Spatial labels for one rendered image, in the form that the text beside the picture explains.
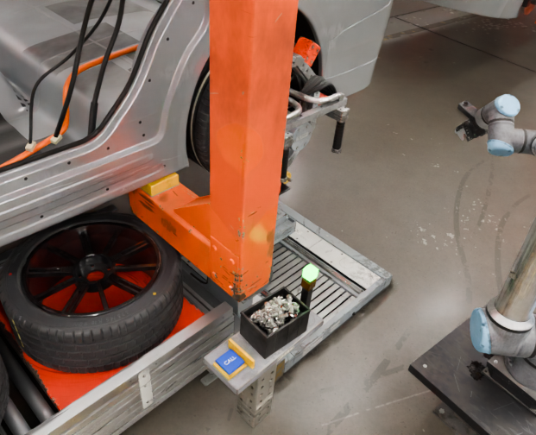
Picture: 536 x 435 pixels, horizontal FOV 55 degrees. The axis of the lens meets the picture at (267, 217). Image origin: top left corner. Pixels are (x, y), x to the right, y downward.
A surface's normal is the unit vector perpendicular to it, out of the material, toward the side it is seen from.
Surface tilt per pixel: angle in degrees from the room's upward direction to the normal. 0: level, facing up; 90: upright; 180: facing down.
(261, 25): 90
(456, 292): 0
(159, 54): 90
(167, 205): 0
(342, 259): 0
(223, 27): 90
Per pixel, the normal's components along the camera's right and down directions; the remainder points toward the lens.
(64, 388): 0.07, -0.77
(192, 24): 0.70, 0.48
